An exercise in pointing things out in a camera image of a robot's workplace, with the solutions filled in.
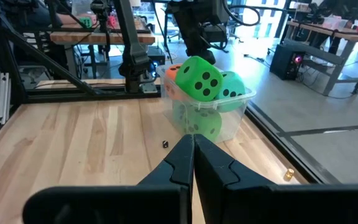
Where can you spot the white aluminium rail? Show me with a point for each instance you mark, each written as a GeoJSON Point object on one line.
{"type": "Point", "coordinates": [3, 99]}

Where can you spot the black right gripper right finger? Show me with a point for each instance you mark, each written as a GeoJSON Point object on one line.
{"type": "Point", "coordinates": [275, 205]}

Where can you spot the wooden workbench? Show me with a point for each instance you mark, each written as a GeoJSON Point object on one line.
{"type": "Point", "coordinates": [101, 38]}

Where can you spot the clear plastic container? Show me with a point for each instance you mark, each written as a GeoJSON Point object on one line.
{"type": "Point", "coordinates": [238, 124]}

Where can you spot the wooden desk with metal legs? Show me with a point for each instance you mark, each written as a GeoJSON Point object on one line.
{"type": "Point", "coordinates": [331, 34]}

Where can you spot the orange foam die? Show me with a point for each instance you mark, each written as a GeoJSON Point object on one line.
{"type": "Point", "coordinates": [171, 73]}

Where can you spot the small red toy block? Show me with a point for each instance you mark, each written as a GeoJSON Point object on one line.
{"type": "Point", "coordinates": [112, 21]}

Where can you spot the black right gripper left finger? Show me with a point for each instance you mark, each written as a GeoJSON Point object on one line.
{"type": "Point", "coordinates": [120, 205]}

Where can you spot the small yellow die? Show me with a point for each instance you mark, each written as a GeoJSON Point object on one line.
{"type": "Point", "coordinates": [289, 173]}

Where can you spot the small black die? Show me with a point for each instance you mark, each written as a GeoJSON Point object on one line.
{"type": "Point", "coordinates": [165, 144]}

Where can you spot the small green toy die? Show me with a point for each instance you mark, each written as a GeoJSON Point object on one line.
{"type": "Point", "coordinates": [85, 22]}

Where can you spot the black aluminium table frame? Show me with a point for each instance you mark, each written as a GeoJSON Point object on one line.
{"type": "Point", "coordinates": [57, 95]}

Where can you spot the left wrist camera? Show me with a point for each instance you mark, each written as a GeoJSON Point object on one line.
{"type": "Point", "coordinates": [214, 34]}

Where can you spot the black computer tower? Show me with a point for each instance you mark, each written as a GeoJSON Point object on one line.
{"type": "Point", "coordinates": [286, 62]}

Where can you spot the black computer with blue light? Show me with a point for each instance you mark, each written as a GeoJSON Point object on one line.
{"type": "Point", "coordinates": [155, 59]}

